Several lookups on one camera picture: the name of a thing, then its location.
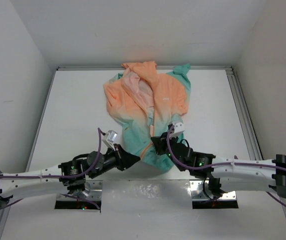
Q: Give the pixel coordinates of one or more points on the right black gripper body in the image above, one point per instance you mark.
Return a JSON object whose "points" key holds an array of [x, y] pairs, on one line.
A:
{"points": [[163, 147]]}

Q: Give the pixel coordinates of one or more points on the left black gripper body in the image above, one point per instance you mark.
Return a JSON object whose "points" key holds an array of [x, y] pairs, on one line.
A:
{"points": [[120, 163]]}

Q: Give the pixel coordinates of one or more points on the orange and teal jacket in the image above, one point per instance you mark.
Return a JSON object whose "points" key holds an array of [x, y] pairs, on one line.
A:
{"points": [[144, 102]]}

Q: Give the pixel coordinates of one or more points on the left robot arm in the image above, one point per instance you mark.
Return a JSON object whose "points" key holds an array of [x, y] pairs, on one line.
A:
{"points": [[67, 178]]}

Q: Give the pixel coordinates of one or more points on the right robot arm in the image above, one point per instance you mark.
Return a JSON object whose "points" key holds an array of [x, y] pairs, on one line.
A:
{"points": [[225, 175]]}

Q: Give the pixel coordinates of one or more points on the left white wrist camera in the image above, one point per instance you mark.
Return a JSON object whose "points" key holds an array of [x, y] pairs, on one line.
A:
{"points": [[109, 138]]}

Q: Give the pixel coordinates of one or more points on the metal base plate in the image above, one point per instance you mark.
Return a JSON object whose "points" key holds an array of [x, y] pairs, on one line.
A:
{"points": [[96, 189]]}

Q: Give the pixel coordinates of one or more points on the aluminium frame rail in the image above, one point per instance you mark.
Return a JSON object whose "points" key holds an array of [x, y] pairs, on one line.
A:
{"points": [[217, 121]]}

